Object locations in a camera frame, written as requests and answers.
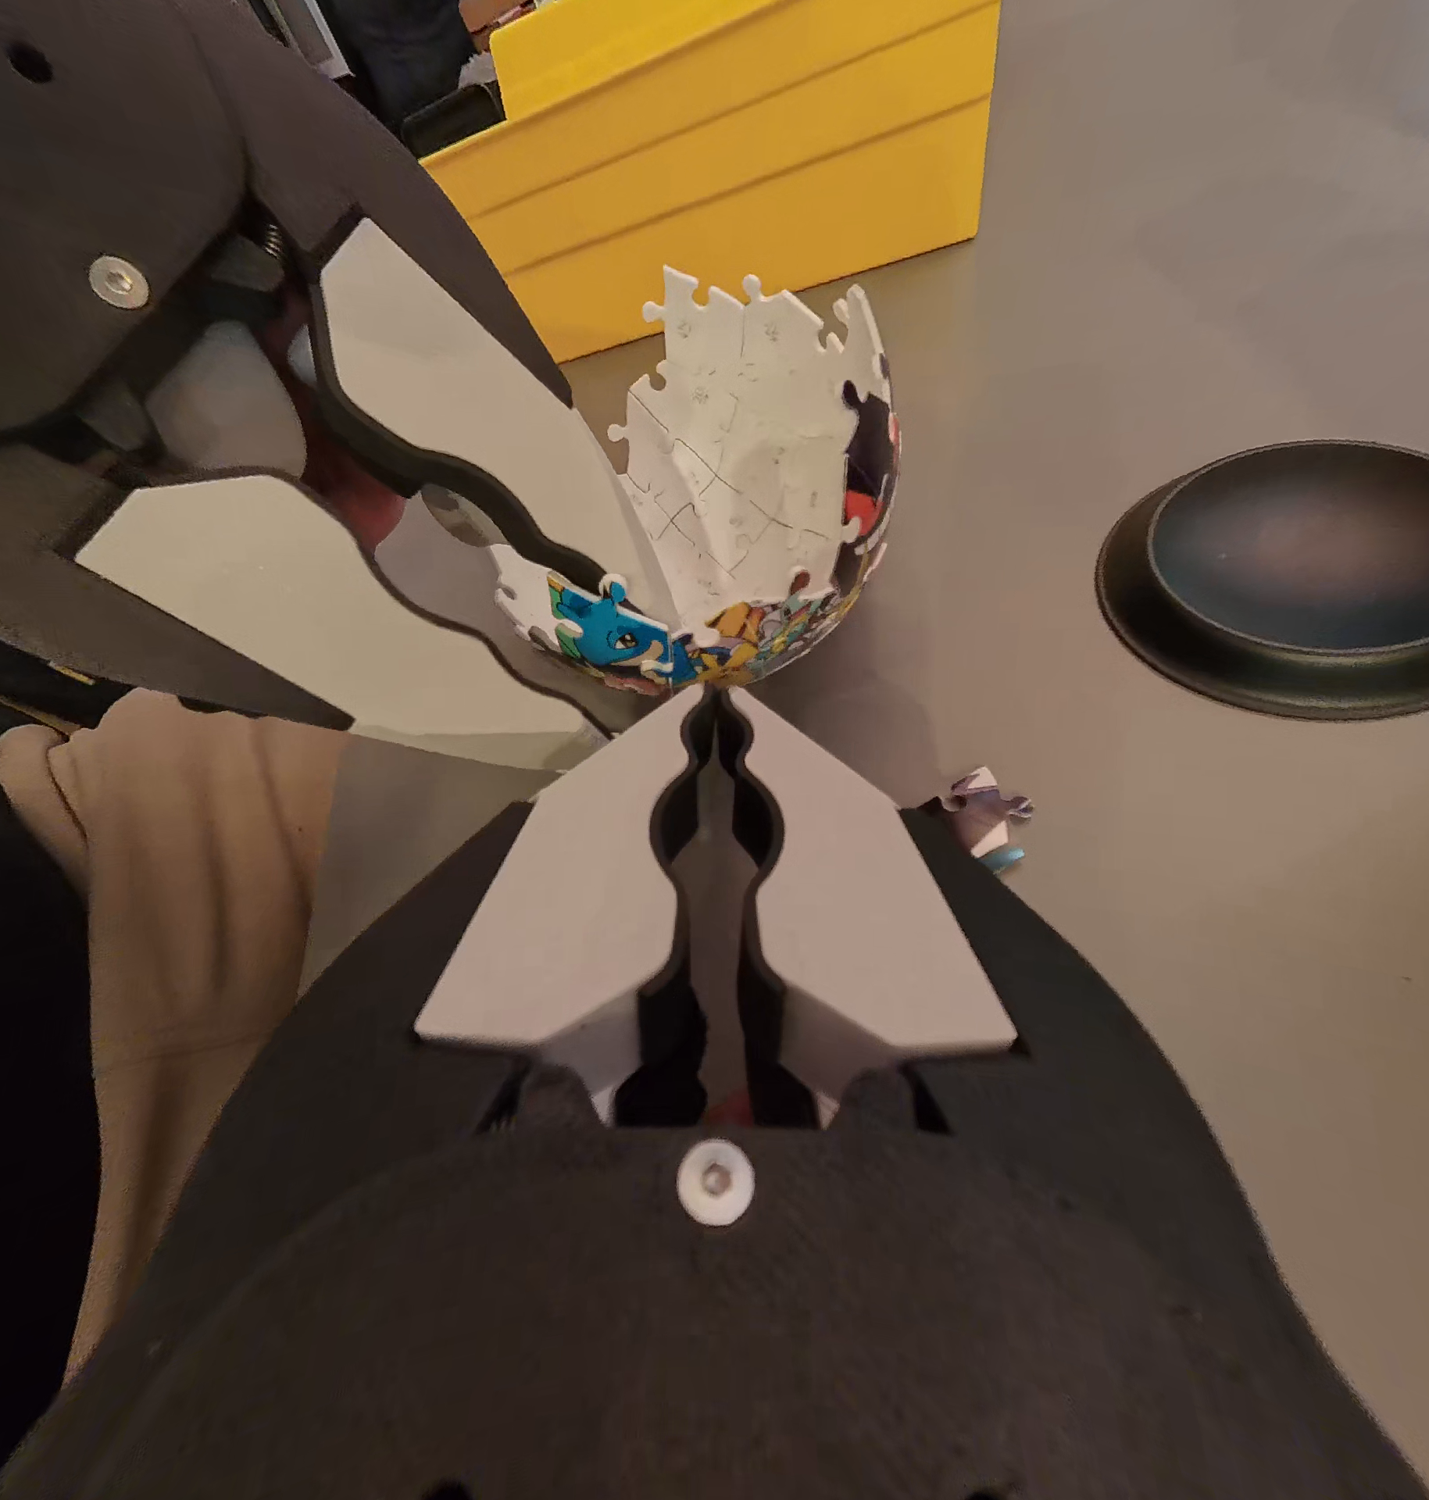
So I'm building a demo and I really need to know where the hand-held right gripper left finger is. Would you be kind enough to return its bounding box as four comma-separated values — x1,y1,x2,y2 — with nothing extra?
413,683,716,1124

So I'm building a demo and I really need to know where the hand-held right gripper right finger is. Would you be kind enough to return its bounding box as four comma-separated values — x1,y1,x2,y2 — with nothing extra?
720,687,1021,1132

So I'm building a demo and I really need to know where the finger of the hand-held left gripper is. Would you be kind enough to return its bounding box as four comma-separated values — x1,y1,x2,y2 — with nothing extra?
301,215,681,628
72,467,623,775

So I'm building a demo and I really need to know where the partly built puzzle ball shell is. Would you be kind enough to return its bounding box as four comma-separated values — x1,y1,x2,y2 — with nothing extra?
492,263,904,702

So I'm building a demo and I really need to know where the colourful loose puzzle piece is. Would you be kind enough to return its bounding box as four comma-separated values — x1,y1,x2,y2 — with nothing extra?
919,767,1034,878

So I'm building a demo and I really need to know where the black round ball stand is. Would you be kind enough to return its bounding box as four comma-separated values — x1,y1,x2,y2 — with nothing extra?
1094,439,1429,722

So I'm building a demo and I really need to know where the yellow plastic bin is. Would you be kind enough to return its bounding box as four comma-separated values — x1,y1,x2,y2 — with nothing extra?
415,0,1002,365

